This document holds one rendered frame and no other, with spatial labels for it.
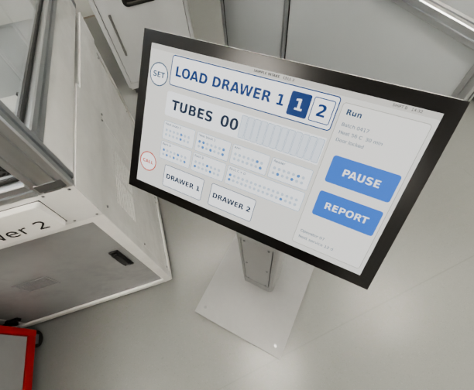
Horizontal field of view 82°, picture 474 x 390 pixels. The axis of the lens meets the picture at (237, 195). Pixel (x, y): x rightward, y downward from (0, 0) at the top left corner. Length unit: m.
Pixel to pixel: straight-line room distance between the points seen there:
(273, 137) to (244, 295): 1.08
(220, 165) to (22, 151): 0.39
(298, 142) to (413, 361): 1.31
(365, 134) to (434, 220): 1.48
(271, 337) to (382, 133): 1.14
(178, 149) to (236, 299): 1.02
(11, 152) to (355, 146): 0.61
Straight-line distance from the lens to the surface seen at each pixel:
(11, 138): 0.64
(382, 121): 0.45
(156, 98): 0.57
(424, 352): 1.63
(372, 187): 0.46
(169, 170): 0.57
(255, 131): 0.47
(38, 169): 0.70
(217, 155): 0.50
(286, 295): 1.44
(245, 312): 1.43
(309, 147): 0.45
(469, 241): 1.93
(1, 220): 0.83
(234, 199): 0.51
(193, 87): 0.52
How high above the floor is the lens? 1.45
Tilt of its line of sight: 59 degrees down
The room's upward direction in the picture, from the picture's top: 7 degrees counter-clockwise
